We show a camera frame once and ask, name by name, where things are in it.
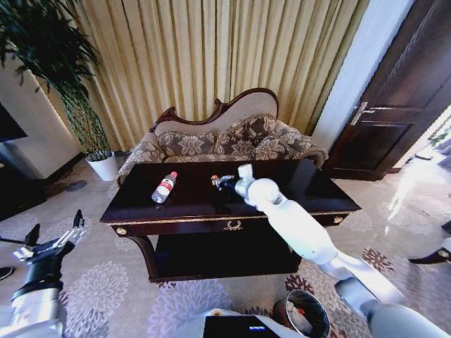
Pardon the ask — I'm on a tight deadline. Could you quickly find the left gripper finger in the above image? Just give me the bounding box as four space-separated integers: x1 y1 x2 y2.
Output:
52 209 87 249
13 223 42 262

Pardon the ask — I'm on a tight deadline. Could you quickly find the colourful wrapper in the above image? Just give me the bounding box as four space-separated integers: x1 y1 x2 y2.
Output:
210 174 227 192

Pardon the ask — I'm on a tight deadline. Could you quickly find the white trash in bin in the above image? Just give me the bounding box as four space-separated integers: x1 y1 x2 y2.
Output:
285 298 315 334

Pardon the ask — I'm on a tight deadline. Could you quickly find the round metal trash bin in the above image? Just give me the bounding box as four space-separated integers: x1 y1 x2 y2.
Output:
272 289 331 338

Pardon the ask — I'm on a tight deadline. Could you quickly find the dark wooden coffee table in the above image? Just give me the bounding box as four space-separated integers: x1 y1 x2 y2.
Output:
99 158 362 284

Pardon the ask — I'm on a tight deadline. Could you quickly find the tall floral cushion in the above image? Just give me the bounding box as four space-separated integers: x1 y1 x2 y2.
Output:
213 114 280 156

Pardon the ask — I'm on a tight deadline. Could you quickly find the dark television cabinet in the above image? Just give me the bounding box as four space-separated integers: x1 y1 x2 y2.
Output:
0 140 48 223

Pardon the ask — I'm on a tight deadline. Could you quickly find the wide floral cushion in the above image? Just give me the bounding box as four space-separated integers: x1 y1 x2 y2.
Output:
156 130 216 158

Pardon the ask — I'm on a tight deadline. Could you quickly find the clear plastic water bottle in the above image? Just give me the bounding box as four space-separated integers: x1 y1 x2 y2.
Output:
151 170 179 205

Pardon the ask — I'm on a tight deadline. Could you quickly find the small floral cushion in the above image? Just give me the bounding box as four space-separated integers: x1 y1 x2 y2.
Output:
250 132 315 162

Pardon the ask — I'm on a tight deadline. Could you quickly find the white plant pot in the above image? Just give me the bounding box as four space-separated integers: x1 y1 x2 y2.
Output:
85 149 120 182

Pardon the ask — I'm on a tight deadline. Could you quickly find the floral fabric wooden sofa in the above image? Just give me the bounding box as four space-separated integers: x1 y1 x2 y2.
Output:
116 87 329 188

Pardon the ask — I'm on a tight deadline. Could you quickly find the black television screen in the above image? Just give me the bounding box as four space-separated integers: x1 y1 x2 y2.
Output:
0 101 29 144

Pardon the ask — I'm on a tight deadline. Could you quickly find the beige pleated curtain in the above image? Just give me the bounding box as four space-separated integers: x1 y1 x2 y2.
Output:
42 0 371 156

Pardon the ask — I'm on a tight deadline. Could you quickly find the white robot front shell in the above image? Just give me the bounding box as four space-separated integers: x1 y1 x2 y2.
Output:
168 307 301 338

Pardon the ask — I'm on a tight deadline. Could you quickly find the dark wooden door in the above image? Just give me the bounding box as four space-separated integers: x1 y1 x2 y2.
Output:
323 0 451 182

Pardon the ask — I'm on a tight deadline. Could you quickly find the tall green potted plant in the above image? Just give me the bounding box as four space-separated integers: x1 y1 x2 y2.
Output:
0 0 113 159

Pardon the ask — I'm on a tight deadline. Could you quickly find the dark wooden furniture leg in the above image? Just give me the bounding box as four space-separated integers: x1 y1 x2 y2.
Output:
408 220 451 265

